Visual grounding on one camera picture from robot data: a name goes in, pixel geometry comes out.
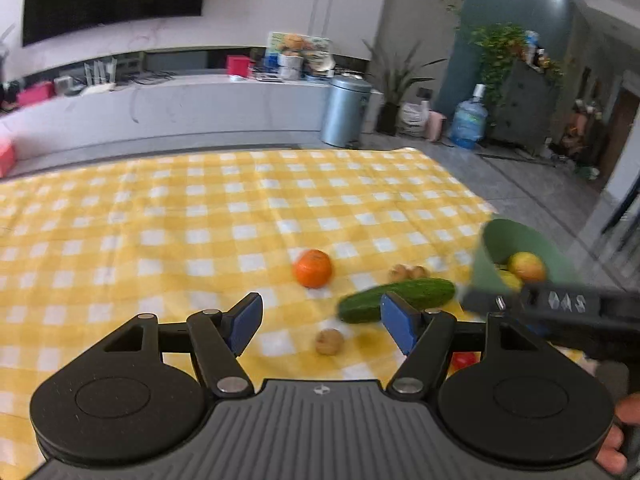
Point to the pink plastic container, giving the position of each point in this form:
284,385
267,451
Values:
7,157

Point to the green cucumber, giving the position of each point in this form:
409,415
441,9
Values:
435,292

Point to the cluttered wooden shelf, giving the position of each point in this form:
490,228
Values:
582,135

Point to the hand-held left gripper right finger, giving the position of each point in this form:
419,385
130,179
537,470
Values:
397,322

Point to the white wifi router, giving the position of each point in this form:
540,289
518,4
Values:
100,87

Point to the small pink appliance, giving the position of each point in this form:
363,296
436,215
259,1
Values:
436,126

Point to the yellow checked tablecloth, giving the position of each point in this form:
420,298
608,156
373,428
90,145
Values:
125,240

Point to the brown longan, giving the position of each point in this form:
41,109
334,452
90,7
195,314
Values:
330,341
400,273
420,272

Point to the dark grey soundbar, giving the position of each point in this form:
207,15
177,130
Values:
175,60

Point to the white media console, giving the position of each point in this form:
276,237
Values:
200,110

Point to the illustrated picture board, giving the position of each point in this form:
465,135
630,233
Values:
317,47

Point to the yellow-green pear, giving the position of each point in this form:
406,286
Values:
506,280

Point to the blue water jug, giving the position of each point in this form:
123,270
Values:
469,122

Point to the teddy bear bouquet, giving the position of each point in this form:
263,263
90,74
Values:
291,60

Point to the white plastic bag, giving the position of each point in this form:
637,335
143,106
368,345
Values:
414,119

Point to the grey dresser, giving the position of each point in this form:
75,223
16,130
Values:
525,107

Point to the long-leaf potted plant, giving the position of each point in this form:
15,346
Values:
395,90

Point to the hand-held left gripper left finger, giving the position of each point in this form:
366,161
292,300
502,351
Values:
245,322

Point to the blue-grey metal trash can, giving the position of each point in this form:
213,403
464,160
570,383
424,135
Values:
346,112

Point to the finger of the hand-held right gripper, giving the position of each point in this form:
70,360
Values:
480,301

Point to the pink box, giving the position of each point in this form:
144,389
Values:
36,94

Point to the red box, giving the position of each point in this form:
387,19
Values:
238,66

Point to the orange tangerine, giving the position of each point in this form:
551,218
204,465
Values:
527,266
313,268

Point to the red cherry tomato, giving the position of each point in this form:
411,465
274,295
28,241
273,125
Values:
463,359

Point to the green colander bowl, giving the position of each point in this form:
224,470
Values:
505,240

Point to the person's right hand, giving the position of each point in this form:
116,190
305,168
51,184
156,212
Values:
631,410

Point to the green ivy plant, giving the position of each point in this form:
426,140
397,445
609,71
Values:
500,50

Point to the bottles on dresser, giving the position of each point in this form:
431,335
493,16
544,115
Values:
532,50

